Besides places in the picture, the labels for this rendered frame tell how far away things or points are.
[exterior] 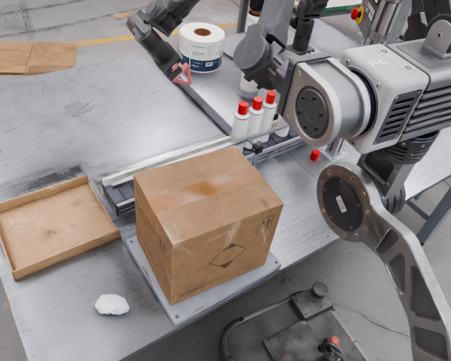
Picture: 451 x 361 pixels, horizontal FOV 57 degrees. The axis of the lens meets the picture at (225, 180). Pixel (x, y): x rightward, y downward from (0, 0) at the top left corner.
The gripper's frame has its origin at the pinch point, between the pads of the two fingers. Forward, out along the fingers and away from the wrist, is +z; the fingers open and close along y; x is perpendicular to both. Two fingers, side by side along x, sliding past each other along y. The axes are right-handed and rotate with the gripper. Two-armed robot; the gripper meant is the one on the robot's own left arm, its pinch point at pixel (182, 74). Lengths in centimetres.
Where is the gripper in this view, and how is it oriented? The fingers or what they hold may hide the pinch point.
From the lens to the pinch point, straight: 132.5
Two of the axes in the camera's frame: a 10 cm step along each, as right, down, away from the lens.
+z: 4.7, 3.9, 7.9
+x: -7.4, 6.6, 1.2
